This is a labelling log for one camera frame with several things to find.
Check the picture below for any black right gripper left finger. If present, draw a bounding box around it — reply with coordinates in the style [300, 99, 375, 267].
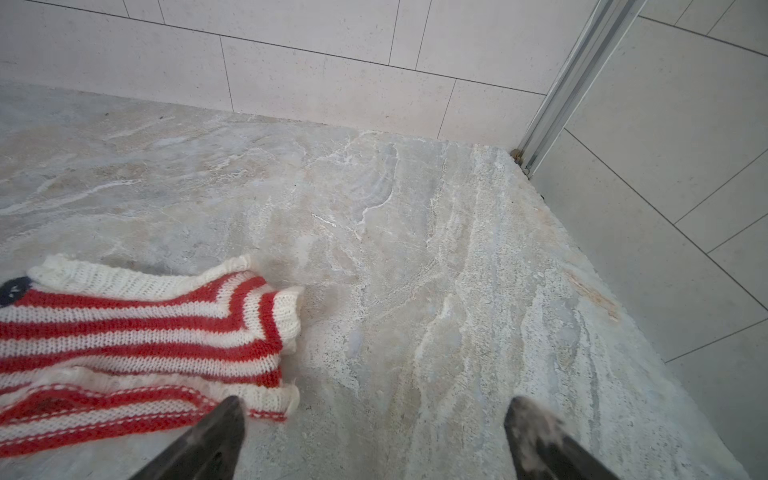
[130, 396, 245, 480]

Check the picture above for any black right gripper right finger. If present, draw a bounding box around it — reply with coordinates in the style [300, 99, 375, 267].
[503, 395, 619, 480]

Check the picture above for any red white striped knit sweater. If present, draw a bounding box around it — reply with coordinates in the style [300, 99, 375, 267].
[1, 255, 303, 457]

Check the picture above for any aluminium corner post right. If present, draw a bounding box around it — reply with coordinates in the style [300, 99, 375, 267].
[511, 0, 645, 177]

